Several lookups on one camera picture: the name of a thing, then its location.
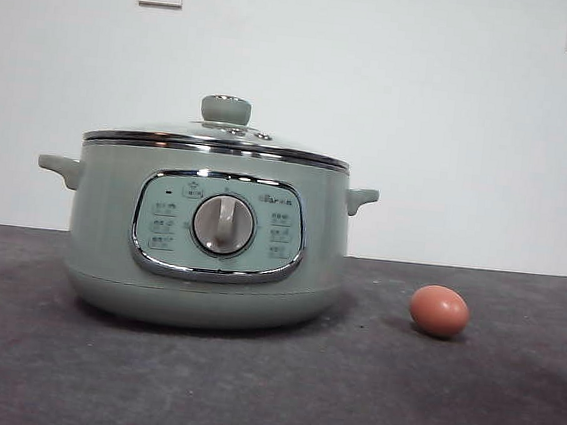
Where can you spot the glass lid with green knob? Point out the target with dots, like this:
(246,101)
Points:
(225,110)

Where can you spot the brown egg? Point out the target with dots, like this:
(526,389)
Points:
(438,312)

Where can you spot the pale green electric pot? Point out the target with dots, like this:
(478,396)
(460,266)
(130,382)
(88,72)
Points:
(107,215)

